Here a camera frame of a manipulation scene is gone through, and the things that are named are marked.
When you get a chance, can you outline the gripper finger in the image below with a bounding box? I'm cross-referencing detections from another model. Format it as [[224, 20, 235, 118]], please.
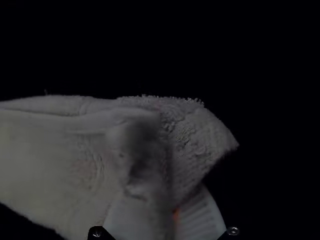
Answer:
[[87, 189, 163, 240], [172, 184, 241, 240]]

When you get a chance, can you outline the pale towel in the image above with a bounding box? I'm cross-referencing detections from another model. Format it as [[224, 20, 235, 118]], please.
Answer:
[[0, 93, 240, 240]]

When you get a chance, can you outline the black mat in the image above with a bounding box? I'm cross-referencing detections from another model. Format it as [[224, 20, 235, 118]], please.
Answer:
[[0, 0, 320, 240]]

